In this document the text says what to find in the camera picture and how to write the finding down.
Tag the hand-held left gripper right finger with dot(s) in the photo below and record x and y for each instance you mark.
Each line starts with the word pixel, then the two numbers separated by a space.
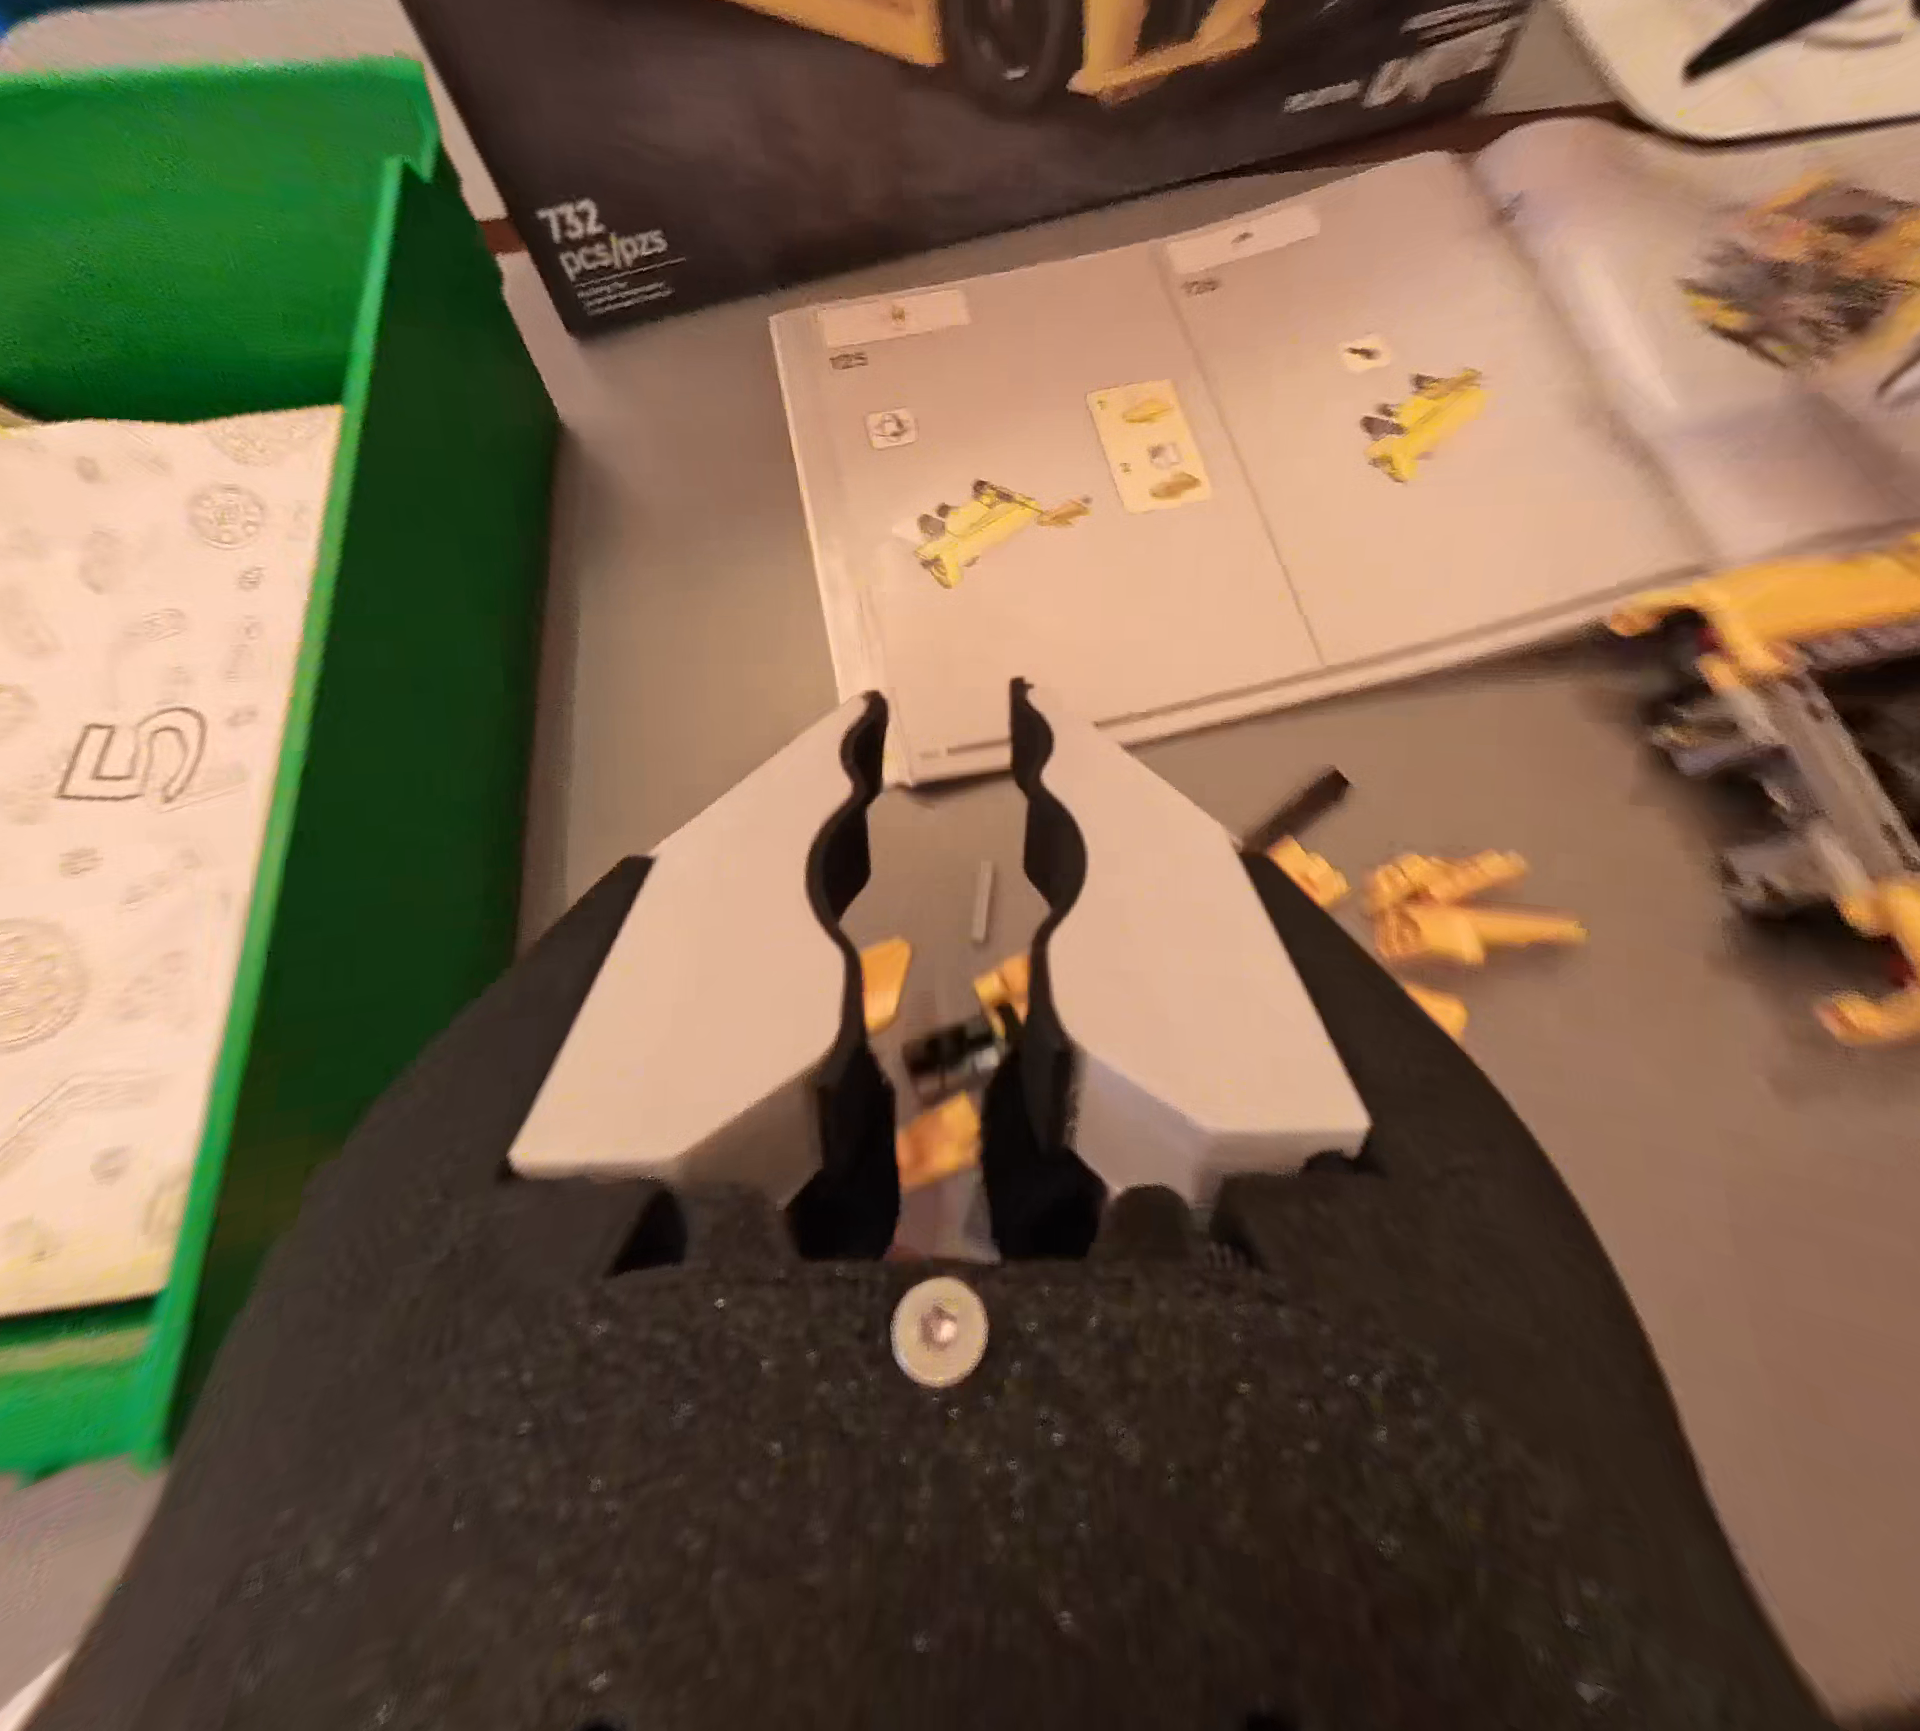
pixel 1201 1012

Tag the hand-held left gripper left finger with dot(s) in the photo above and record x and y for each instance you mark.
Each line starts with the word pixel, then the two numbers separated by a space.
pixel 676 1012

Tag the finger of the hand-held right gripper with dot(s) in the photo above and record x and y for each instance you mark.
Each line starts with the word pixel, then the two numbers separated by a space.
pixel 1817 7

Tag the pile of yellow brick pieces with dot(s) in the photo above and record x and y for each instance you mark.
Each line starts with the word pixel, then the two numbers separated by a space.
pixel 1441 908

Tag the yellow brick car model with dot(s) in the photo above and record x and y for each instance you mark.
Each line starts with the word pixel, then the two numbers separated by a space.
pixel 1817 772

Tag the grey desk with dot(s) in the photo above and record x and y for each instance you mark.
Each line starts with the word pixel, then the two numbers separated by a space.
pixel 1680 1252

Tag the grey axle rod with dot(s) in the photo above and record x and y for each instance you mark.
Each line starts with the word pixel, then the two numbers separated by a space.
pixel 983 898

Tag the green plastic bin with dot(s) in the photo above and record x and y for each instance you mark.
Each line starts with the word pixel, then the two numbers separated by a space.
pixel 420 712

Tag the open instruction booklet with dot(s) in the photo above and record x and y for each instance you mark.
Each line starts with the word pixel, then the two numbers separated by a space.
pixel 1261 472

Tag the patterned paper bag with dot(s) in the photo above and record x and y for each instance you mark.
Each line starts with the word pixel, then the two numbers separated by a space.
pixel 150 802

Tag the toy car box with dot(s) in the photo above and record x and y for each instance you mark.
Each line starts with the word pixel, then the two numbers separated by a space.
pixel 900 113

